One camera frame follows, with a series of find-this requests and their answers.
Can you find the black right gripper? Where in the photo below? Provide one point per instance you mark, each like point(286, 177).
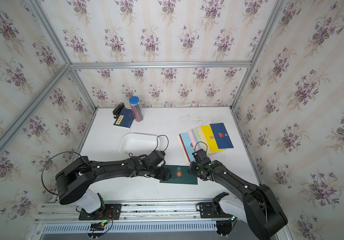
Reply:
point(191, 169)

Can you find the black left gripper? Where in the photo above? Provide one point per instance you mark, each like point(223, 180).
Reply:
point(162, 178)

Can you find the dark green envelope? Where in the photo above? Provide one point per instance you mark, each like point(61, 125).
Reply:
point(180, 175)

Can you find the yellow envelope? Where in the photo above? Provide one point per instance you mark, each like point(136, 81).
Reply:
point(210, 138)

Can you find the white plastic storage box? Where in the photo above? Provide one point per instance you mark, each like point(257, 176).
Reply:
point(138, 144)

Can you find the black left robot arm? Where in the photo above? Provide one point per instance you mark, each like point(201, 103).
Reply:
point(74, 181)

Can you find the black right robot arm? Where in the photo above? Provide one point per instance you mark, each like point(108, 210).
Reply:
point(255, 205)

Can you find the light green envelope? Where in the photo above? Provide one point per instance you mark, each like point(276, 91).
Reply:
point(200, 143)

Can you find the tan beige envelope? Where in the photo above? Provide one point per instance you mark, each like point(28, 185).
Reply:
point(204, 140)

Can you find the light blue envelope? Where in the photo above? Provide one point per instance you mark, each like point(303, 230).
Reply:
point(188, 145)

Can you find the dark blue book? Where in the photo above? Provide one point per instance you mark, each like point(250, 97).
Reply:
point(125, 118)

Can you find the black stapler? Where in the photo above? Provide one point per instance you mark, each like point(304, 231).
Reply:
point(118, 109)

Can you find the blue-lidded pencil tube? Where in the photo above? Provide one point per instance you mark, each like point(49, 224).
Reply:
point(136, 108)

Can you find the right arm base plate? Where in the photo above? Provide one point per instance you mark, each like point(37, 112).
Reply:
point(209, 210)

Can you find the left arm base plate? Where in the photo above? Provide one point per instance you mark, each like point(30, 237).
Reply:
point(109, 211)

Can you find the aluminium mounting rail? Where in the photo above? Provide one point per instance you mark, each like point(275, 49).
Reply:
point(137, 211)

